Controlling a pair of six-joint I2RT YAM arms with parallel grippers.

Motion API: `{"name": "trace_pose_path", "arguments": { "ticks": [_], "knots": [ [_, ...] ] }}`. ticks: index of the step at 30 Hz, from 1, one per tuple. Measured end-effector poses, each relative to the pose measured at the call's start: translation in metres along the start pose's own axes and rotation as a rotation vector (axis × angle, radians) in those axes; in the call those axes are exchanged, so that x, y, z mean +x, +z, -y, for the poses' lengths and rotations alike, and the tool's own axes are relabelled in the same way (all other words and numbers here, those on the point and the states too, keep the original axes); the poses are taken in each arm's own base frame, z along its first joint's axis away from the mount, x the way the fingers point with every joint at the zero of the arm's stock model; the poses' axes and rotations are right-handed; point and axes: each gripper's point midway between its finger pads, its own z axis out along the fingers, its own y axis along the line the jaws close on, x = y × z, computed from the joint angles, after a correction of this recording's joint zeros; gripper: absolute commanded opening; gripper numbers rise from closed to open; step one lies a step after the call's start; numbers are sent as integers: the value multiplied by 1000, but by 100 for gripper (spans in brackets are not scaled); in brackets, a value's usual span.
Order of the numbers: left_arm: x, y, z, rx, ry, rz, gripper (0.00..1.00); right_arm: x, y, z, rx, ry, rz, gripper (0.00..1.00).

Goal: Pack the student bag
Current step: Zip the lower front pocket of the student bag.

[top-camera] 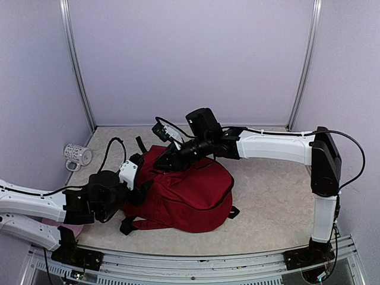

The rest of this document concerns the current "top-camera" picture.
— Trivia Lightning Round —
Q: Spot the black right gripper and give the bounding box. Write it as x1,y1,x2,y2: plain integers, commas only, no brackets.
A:
153,134,212,172

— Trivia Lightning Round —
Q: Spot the red backpack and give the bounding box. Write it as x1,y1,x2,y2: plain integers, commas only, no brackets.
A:
119,137,240,235

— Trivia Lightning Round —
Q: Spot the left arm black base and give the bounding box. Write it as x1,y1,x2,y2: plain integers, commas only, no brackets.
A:
51,226,103,271

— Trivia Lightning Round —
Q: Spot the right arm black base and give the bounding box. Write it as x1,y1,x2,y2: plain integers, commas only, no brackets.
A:
283,239,335,270

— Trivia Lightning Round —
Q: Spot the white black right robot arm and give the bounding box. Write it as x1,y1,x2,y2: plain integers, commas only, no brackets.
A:
152,107,342,264

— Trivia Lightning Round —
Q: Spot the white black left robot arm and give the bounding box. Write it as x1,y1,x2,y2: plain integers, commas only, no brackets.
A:
1,170,149,264

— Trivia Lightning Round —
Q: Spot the pink plate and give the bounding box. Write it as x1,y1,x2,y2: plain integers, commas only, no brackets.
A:
42,218,83,237

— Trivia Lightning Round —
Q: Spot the white patterned mug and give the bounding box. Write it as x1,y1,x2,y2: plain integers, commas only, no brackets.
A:
64,144,92,172

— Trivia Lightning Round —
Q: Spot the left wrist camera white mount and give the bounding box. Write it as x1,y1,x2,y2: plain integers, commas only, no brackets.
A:
118,153,144,191

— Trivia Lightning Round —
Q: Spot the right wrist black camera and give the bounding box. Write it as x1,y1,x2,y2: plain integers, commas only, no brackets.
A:
152,116,184,150

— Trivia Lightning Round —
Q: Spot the black left camera cable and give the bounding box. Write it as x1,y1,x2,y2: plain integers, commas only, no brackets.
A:
99,137,128,173

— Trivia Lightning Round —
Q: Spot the aluminium front rail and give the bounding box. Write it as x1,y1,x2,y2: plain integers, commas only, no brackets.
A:
21,236,369,284

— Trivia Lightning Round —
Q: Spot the left aluminium frame post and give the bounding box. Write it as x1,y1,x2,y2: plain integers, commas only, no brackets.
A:
59,0,97,134

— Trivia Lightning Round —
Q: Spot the aluminium frame post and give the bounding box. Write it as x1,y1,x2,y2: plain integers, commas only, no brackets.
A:
286,0,323,131
59,0,97,134

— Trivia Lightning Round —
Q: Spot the right aluminium frame post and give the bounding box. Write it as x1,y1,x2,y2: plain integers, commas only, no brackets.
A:
286,0,323,131

